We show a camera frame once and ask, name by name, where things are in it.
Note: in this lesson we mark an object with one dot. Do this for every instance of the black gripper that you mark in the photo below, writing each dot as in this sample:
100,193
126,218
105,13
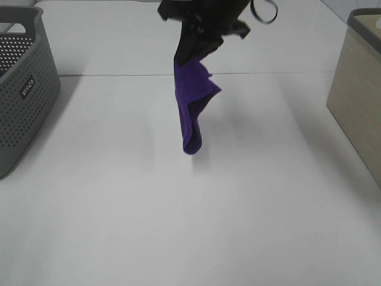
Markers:
203,24

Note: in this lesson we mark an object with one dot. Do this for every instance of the purple towel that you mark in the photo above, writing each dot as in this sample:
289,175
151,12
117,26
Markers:
193,91

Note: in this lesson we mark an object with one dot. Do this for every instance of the grey perforated plastic basket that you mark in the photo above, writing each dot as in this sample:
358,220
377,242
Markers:
30,82

